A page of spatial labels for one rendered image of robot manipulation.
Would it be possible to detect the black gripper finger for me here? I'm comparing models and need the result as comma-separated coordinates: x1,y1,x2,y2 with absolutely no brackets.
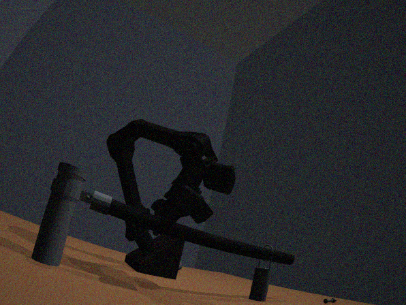
153,205,163,236
158,199,191,236

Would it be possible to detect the black long rod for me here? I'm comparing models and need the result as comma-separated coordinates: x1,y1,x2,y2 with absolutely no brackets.
108,199,295,265

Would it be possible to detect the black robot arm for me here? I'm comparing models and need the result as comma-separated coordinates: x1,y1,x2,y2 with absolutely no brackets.
107,119,235,256

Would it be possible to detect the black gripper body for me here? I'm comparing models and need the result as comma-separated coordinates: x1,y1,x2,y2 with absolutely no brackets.
151,174,205,212

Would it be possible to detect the dark grey post with cap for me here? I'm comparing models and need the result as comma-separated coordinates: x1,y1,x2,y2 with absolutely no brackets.
31,162,88,266

